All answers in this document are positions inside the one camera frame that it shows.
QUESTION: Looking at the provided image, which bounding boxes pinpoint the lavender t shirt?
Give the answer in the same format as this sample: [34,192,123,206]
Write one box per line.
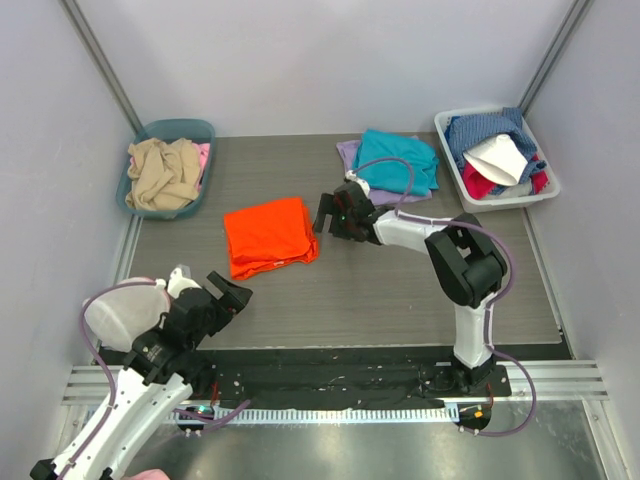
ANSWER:
[336,140,432,206]

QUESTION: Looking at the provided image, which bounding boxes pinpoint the orange t shirt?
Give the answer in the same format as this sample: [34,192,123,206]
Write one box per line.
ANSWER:
[224,197,319,280]

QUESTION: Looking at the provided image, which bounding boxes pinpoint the teal t shirt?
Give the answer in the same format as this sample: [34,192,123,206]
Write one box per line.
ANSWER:
[352,129,439,196]

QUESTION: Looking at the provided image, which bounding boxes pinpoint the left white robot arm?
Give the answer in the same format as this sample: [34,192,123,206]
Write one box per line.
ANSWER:
[30,272,253,479]

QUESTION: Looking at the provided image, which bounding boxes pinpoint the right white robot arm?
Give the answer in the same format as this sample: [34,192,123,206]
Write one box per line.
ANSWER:
[313,180,508,395]

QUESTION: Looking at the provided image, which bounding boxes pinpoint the white mesh bag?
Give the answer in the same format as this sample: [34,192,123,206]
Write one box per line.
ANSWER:
[83,277,170,353]

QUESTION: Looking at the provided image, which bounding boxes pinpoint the white plastic basket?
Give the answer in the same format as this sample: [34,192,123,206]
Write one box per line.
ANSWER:
[434,105,561,213]

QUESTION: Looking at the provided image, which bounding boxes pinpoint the red garment in basket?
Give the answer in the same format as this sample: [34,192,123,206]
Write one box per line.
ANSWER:
[462,155,549,200]

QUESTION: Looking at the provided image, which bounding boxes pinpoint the pink garment in basket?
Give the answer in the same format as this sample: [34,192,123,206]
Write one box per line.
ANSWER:
[194,143,210,191]

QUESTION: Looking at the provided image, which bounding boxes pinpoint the blue checkered garment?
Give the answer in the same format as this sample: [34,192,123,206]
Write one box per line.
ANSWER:
[445,107,540,185]

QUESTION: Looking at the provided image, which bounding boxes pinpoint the beige crumpled shirt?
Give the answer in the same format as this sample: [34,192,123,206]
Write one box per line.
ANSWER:
[125,138,200,212]

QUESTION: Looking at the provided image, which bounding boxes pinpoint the white garment in basket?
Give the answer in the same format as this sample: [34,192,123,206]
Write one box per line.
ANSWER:
[463,134,528,187]

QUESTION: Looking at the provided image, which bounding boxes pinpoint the pink cloth at bottom edge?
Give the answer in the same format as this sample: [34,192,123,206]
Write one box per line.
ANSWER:
[125,469,170,480]

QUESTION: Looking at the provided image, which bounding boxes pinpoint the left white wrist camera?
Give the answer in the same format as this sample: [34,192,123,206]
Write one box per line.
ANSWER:
[154,264,201,301]

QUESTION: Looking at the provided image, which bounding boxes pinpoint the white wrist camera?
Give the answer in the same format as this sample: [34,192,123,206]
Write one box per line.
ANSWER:
[344,170,370,196]
[154,264,201,301]

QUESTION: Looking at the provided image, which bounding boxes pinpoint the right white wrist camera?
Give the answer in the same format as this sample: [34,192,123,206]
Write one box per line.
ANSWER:
[344,170,370,196]

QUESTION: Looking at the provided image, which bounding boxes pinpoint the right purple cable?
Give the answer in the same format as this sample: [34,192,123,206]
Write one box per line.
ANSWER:
[354,157,539,439]

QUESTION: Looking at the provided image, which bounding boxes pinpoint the purple cable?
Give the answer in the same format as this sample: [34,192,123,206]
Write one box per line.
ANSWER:
[354,157,539,439]
[62,279,251,474]

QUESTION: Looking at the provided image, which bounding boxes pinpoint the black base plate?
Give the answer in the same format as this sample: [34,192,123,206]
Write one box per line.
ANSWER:
[194,346,512,410]

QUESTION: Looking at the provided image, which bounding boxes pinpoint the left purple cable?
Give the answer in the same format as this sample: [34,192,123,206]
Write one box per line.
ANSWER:
[62,279,251,474]

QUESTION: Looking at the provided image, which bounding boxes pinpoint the white slotted cable duct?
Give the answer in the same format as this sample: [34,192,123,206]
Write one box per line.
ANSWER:
[84,405,460,425]

